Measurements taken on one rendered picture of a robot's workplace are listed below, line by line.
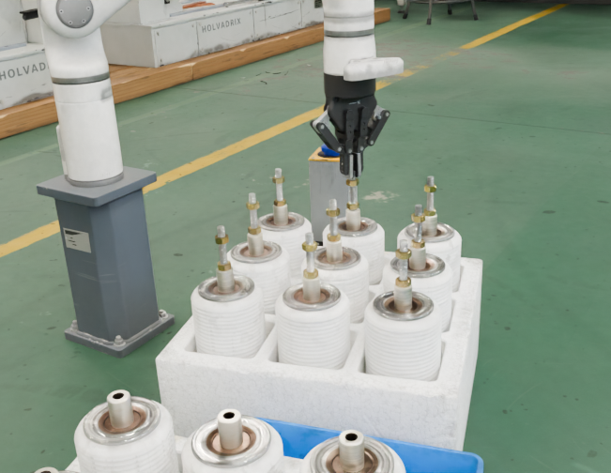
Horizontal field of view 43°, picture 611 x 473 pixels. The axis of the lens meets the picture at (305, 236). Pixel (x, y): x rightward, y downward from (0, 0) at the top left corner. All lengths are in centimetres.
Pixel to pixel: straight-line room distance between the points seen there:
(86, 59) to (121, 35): 238
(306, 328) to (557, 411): 45
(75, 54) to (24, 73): 179
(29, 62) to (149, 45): 67
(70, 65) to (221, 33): 266
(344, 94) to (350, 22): 10
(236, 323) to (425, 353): 24
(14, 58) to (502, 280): 206
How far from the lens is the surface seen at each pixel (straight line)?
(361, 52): 109
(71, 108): 129
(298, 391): 97
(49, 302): 164
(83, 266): 137
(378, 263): 119
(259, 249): 111
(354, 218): 118
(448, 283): 105
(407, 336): 93
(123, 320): 139
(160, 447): 78
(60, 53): 131
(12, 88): 306
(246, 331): 101
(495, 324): 145
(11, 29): 326
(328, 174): 132
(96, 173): 131
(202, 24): 379
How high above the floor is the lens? 71
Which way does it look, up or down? 23 degrees down
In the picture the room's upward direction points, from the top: 3 degrees counter-clockwise
